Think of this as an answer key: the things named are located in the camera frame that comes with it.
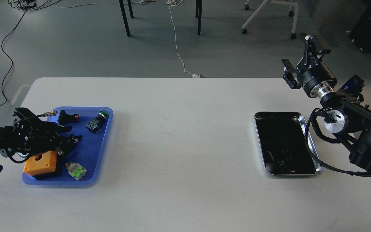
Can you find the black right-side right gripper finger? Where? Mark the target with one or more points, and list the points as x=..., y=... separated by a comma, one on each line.
x=315, y=48
x=288, y=76

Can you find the black gripper body on left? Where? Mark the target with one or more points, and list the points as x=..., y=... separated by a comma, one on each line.
x=33, y=135

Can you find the black gripper body on right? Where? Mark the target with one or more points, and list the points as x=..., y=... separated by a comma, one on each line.
x=315, y=78

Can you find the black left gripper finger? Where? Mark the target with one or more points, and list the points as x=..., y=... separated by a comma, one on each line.
x=60, y=129
x=66, y=146

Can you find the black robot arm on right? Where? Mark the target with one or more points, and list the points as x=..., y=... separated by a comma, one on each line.
x=341, y=119

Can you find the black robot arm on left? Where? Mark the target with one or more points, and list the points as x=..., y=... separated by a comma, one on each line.
x=7, y=143

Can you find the blue plastic tray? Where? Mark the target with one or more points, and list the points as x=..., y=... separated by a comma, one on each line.
x=88, y=152

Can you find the silver metal tray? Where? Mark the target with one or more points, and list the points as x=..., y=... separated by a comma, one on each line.
x=281, y=140

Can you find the white chair base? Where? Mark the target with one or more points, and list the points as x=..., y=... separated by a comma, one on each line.
x=264, y=18

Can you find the black table leg right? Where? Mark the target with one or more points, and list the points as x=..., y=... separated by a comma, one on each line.
x=198, y=15

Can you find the black table leg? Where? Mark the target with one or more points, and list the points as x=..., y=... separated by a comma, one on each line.
x=124, y=15
x=198, y=15

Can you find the black table leg left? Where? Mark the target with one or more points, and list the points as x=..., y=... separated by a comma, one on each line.
x=124, y=15

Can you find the orange button enclosure box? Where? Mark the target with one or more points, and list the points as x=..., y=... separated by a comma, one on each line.
x=46, y=165

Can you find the silver switch with green block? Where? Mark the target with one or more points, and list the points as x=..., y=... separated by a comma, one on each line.
x=75, y=170

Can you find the green push button switch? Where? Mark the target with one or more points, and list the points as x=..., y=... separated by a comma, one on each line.
x=95, y=124

